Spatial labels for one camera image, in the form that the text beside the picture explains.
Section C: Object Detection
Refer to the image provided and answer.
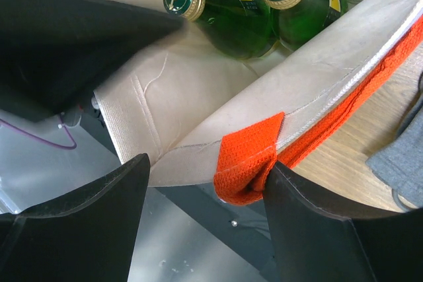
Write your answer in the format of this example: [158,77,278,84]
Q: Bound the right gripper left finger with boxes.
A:
[1,154,150,281]

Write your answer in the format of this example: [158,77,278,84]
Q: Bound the grey folded cloth right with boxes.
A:
[365,80,422,211]

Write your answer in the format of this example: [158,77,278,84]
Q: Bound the black mounting base plate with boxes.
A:
[82,96,278,282]

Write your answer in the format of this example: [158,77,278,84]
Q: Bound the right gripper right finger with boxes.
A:
[264,162,422,281]

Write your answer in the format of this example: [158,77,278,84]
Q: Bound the green glass bottle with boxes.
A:
[163,0,278,59]
[265,0,348,51]

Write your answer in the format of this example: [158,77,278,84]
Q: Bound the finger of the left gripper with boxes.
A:
[1,0,184,122]

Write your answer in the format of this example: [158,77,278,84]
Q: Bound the beige canvas bag orange handles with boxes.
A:
[95,0,422,205]

